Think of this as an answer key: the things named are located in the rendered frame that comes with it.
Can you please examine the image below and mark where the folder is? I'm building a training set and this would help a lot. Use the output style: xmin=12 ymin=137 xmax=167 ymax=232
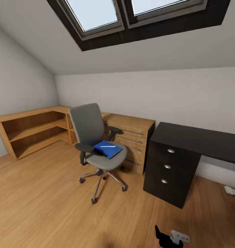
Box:
xmin=93 ymin=141 xmax=121 ymax=159

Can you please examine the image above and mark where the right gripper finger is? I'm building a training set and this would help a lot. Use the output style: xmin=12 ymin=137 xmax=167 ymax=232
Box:
xmin=155 ymin=225 xmax=162 ymax=239

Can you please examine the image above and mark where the swivel chair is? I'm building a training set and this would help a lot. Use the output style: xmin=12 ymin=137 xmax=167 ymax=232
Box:
xmin=68 ymin=103 xmax=128 ymax=204

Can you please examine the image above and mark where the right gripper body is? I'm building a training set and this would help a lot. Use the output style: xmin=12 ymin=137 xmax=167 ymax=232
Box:
xmin=159 ymin=234 xmax=183 ymax=248

